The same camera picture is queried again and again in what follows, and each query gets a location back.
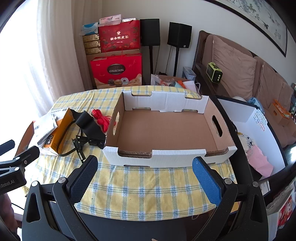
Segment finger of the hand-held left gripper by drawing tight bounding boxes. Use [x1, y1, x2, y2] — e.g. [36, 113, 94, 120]
[0, 146, 40, 174]
[0, 139, 16, 156]

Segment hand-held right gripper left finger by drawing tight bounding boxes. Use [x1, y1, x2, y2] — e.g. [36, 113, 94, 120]
[22, 155, 98, 241]

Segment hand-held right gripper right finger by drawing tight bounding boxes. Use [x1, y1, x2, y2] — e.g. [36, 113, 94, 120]
[192, 156, 274, 241]

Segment orange white hard drive box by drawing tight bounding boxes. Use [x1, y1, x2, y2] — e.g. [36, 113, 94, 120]
[45, 108, 77, 155]

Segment black pouch with strap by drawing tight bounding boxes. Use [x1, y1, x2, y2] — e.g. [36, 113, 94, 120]
[58, 110, 107, 156]

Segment red cable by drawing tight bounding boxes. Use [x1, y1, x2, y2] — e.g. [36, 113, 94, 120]
[91, 109, 112, 134]

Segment white cardboard tray box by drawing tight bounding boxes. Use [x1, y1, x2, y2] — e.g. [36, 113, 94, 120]
[102, 91, 238, 168]

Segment orange flat panel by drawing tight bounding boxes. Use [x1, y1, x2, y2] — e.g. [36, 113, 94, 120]
[22, 120, 35, 151]

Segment white paper leaflets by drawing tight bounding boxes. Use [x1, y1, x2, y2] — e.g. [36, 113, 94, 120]
[33, 113, 59, 149]

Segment yellow plaid tablecloth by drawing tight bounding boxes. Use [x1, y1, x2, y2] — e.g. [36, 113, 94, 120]
[31, 86, 238, 222]

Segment pink cloth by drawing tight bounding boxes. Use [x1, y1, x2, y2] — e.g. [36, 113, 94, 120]
[246, 145, 274, 177]

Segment white bin of clutter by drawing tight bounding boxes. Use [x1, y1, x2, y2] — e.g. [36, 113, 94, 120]
[209, 95, 288, 183]

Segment white printed carton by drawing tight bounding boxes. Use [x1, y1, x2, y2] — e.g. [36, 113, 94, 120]
[265, 181, 296, 232]

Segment brown sofa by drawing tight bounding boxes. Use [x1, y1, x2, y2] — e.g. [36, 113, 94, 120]
[193, 30, 296, 149]

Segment light blue plastic item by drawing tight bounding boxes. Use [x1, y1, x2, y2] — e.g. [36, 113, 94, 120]
[247, 97, 264, 112]

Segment orange cardboard box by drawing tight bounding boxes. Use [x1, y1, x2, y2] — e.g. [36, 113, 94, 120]
[268, 99, 292, 126]

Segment cardboard box of clutter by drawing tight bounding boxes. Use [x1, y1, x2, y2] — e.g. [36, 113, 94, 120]
[151, 74, 197, 90]

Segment green portable radio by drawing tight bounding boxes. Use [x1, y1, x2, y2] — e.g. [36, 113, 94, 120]
[206, 62, 223, 83]

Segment blue white carton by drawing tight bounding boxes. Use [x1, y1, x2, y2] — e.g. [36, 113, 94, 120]
[182, 67, 197, 79]

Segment white curtain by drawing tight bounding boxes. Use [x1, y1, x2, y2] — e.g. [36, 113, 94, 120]
[5, 0, 102, 130]

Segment red chocolate gift box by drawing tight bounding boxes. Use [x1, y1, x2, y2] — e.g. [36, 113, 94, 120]
[90, 54, 143, 89]

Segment brown sofa cushion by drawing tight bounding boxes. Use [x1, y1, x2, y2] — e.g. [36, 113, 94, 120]
[257, 61, 292, 109]
[211, 35, 258, 94]

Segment black speaker stand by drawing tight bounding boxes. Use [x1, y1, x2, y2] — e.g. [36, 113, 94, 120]
[150, 45, 156, 77]
[173, 46, 180, 77]

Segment blue tissue box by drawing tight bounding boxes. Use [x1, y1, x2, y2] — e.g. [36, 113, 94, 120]
[81, 23, 99, 36]

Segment red tea gift bag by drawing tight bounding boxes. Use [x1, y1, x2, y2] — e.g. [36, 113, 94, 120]
[98, 20, 141, 53]

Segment black speaker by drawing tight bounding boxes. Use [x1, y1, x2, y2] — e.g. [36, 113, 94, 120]
[167, 22, 192, 49]
[140, 19, 161, 46]

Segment pink white box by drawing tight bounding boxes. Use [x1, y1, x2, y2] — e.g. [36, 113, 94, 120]
[99, 14, 123, 25]

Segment framed ink painting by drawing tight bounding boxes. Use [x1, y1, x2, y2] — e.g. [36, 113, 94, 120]
[209, 0, 288, 57]

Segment white wired earphones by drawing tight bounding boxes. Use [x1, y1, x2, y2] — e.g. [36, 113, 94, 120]
[239, 134, 255, 151]

